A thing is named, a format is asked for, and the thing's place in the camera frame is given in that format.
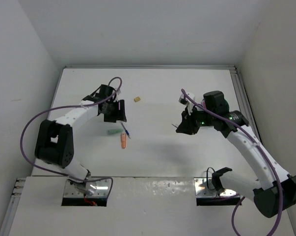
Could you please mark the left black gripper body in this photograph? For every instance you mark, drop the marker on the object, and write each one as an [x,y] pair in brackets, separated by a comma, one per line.
[112,111]

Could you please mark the green highlighter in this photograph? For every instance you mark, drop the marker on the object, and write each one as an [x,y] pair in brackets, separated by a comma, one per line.
[114,131]

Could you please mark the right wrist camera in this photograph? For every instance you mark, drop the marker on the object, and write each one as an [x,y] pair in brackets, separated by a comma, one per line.
[186,102]

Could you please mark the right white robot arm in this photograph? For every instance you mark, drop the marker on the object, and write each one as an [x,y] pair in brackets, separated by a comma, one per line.
[274,189]

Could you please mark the teal round organizer container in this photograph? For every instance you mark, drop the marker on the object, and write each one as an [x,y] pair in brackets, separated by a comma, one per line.
[226,106]

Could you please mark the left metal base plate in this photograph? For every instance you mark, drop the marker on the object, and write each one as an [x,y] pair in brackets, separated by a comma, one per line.
[97,189]

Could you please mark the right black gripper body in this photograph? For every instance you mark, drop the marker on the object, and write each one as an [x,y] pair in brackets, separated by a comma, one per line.
[196,119]

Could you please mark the blue ballpoint pen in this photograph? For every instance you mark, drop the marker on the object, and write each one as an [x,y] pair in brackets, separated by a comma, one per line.
[125,129]

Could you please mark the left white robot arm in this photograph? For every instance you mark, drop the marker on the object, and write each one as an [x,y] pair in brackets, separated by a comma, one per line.
[55,142]

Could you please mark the metal base plate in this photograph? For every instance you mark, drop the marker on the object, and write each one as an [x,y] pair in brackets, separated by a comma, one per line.
[205,190]
[97,189]

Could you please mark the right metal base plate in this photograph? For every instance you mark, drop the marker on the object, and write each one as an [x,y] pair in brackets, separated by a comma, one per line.
[205,190]

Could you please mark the orange highlighter lower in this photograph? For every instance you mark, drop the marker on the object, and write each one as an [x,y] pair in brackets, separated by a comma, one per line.
[123,140]

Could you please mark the small gold eraser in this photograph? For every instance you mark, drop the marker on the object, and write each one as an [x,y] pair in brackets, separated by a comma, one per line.
[137,99]

